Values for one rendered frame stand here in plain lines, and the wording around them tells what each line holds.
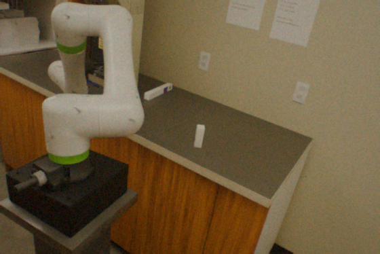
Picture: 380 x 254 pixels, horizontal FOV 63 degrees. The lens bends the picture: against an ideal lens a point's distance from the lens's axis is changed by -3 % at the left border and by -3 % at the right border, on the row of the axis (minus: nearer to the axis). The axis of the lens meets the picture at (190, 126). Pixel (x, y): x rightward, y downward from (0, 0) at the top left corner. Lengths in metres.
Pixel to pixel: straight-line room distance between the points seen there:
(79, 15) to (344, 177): 1.57
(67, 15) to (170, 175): 0.82
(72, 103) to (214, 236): 0.93
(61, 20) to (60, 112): 0.39
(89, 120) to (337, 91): 1.30
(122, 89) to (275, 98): 1.13
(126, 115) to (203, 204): 0.70
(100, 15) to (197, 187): 0.82
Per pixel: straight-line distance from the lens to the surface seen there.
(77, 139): 0.97
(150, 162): 1.57
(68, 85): 1.50
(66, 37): 1.24
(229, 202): 1.40
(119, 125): 0.94
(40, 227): 1.07
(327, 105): 1.85
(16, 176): 1.10
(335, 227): 2.16
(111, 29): 1.16
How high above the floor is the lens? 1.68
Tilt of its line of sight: 27 degrees down
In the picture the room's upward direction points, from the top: 10 degrees clockwise
